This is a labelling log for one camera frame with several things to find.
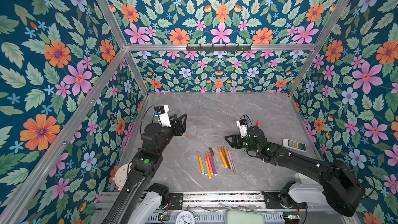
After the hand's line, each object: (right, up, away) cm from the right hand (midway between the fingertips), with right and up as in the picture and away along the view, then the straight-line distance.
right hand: (231, 134), depth 83 cm
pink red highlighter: (+21, +4, +20) cm, 29 cm away
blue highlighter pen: (-15, -17, +2) cm, 23 cm away
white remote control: (+39, -8, +8) cm, 40 cm away
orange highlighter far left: (-17, -16, +2) cm, 23 cm away
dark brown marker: (-3, -14, +4) cm, 15 cm away
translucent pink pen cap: (-27, -3, +16) cm, 31 cm away
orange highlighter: (-13, -18, +1) cm, 22 cm away
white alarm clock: (-23, -34, -15) cm, 44 cm away
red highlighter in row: (-12, -16, +2) cm, 20 cm away
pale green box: (+3, -34, -15) cm, 37 cm away
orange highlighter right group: (-5, -14, +5) cm, 16 cm away
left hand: (-24, +11, -14) cm, 30 cm away
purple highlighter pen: (-9, -21, -1) cm, 23 cm away
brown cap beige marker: (-10, -13, +6) cm, 17 cm away
